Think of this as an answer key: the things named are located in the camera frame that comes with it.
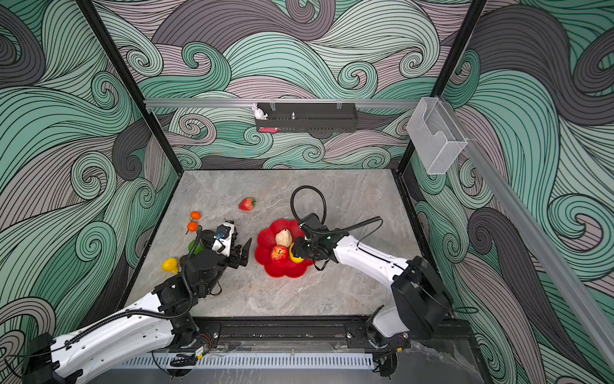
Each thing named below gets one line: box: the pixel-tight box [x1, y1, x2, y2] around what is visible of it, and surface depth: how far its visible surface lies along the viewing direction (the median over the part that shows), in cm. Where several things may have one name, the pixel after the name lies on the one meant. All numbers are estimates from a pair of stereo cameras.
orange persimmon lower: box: [187, 221, 200, 232], surface depth 100 cm
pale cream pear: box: [275, 228, 293, 248], surface depth 91 cm
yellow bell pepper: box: [161, 257, 179, 274], surface depth 87 cm
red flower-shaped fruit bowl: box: [255, 219, 316, 278], surface depth 88 cm
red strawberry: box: [238, 196, 257, 212], surface depth 106 cm
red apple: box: [271, 244, 289, 264], surface depth 87 cm
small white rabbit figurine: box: [251, 102, 269, 120], surface depth 87 cm
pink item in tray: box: [258, 127, 281, 133], surface depth 91 cm
